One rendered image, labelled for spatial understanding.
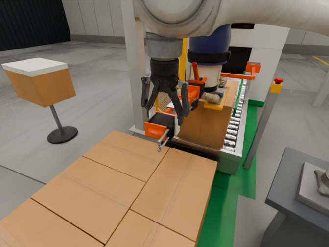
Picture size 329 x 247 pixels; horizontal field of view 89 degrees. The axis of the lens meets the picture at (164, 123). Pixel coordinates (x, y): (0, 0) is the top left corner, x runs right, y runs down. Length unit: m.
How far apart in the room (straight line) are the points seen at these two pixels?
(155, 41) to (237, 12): 0.19
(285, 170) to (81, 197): 1.21
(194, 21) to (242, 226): 1.68
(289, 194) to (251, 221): 0.80
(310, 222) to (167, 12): 0.98
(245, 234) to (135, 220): 0.99
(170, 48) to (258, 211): 1.70
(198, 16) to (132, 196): 1.05
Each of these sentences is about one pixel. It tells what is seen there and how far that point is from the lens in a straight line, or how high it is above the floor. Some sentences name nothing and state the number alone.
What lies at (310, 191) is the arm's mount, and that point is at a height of 0.79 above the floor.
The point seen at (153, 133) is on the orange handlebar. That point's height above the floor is 1.19.
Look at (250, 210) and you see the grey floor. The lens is 1.88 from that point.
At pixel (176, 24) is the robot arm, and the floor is 1.48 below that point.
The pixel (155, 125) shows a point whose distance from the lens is 0.50.
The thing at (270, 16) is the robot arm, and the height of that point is 1.48.
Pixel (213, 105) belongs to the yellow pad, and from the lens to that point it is 0.95.
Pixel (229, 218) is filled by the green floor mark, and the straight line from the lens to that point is 1.77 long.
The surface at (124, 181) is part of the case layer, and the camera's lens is 1.23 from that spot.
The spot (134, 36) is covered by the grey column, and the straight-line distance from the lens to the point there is 2.12.
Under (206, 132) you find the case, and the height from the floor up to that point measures 0.69.
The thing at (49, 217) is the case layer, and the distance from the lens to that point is 1.24.
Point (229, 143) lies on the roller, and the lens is 1.59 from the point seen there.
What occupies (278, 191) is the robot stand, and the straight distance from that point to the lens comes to 1.06.
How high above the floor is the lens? 1.49
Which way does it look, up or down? 33 degrees down
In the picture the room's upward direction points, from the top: straight up
